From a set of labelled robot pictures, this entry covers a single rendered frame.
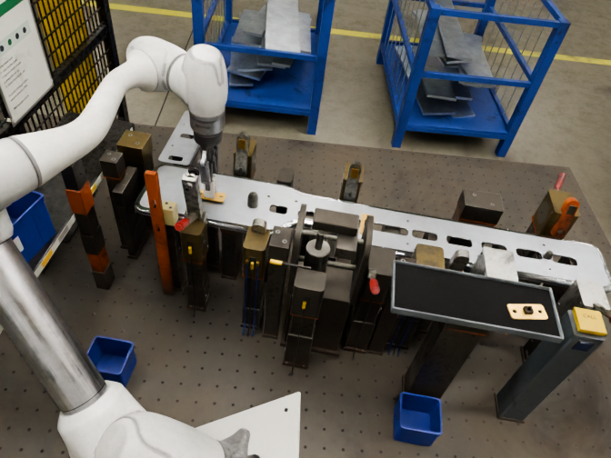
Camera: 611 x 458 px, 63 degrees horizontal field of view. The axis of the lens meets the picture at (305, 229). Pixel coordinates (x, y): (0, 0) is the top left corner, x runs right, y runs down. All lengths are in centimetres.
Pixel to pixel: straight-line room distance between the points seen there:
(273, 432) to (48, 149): 71
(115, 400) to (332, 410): 59
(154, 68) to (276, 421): 85
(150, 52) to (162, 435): 85
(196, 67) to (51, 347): 67
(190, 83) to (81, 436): 80
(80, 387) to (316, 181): 124
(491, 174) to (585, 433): 113
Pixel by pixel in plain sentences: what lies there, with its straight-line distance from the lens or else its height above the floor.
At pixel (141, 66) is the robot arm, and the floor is 140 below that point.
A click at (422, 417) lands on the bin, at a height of 70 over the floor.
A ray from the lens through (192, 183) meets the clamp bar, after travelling 125.
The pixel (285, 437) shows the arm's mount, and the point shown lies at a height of 100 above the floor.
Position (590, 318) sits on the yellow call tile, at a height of 116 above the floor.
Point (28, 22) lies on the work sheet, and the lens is 165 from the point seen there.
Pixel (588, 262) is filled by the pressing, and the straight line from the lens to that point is 168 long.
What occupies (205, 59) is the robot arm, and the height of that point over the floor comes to 145.
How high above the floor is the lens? 204
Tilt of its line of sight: 46 degrees down
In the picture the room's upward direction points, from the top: 9 degrees clockwise
